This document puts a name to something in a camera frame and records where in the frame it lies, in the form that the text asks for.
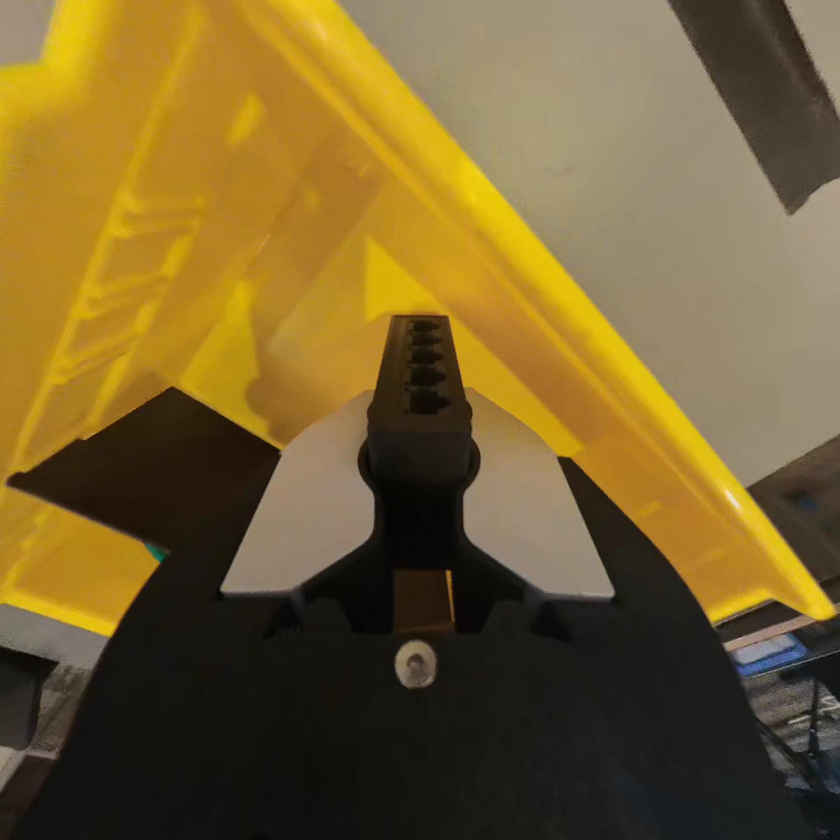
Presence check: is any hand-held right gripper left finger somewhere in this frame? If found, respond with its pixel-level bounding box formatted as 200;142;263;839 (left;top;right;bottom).
218;389;395;634

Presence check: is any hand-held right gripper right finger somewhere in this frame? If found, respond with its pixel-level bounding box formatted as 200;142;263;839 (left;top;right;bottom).
451;386;617;634

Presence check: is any black network switch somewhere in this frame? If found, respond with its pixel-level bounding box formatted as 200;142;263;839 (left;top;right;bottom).
365;314;481;572

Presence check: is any yellow plastic bin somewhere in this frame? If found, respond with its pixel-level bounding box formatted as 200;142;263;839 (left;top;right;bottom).
0;0;837;637

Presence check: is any black bin divider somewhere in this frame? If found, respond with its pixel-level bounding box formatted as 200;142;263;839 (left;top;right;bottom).
5;386;282;553

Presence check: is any black desk mat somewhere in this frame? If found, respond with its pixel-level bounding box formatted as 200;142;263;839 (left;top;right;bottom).
668;0;840;216

